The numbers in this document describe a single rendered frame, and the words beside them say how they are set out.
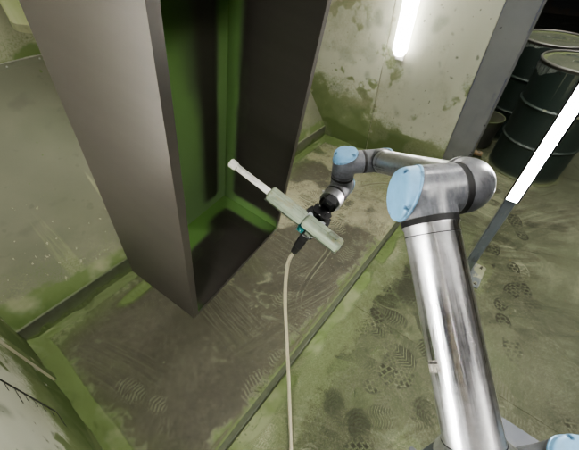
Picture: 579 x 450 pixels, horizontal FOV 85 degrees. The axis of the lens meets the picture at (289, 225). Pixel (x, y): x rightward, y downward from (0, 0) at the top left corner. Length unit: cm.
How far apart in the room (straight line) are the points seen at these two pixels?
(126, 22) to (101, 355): 161
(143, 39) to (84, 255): 160
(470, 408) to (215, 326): 134
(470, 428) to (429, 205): 41
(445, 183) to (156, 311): 163
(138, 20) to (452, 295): 69
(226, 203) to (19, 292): 109
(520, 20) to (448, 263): 198
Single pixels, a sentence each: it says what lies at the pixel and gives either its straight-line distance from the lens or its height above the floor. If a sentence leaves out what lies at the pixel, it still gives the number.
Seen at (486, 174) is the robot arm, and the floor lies 123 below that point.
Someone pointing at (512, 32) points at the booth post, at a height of 113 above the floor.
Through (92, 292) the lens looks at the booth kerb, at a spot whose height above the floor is 10.
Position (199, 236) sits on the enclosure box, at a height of 51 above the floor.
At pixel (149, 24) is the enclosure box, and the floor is 150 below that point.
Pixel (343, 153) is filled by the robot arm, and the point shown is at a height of 97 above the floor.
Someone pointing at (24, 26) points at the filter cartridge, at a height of 128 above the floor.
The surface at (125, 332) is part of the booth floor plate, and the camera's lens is 195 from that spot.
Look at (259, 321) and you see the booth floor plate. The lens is 178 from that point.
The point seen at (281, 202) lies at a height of 92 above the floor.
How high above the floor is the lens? 161
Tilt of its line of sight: 45 degrees down
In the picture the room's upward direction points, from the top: straight up
